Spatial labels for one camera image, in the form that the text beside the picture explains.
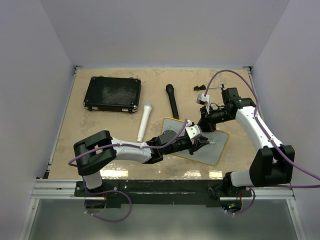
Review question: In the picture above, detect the yellow framed whiteboard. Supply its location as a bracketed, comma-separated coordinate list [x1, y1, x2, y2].
[161, 117, 229, 166]

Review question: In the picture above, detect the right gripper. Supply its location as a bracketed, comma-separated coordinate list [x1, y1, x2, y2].
[197, 104, 233, 133]

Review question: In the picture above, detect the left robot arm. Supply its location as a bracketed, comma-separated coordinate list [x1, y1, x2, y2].
[68, 129, 210, 196]

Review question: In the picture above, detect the wire whiteboard stand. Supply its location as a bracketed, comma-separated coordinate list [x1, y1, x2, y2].
[193, 77, 225, 91]

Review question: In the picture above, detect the black microphone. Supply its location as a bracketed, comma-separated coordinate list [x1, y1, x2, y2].
[166, 84, 179, 119]

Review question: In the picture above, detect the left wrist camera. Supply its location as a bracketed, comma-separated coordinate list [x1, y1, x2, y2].
[184, 120, 202, 142]

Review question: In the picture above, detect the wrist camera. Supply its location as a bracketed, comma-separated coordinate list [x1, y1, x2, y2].
[184, 120, 202, 142]
[196, 93, 210, 113]

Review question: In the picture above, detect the black case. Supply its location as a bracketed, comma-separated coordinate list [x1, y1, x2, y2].
[83, 76, 142, 114]

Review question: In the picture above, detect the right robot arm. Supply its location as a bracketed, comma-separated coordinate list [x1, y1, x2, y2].
[196, 87, 295, 197]

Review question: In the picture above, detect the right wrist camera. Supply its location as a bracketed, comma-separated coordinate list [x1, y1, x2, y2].
[196, 93, 210, 113]

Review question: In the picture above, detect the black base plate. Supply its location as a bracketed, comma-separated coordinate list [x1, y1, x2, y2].
[74, 179, 252, 208]

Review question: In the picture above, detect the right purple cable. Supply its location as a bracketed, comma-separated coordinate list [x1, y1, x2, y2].
[204, 69, 320, 216]

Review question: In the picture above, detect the white microphone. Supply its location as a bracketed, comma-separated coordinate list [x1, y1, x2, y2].
[137, 102, 153, 143]

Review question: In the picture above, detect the aluminium table frame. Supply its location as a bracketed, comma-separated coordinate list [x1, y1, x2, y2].
[20, 67, 306, 240]

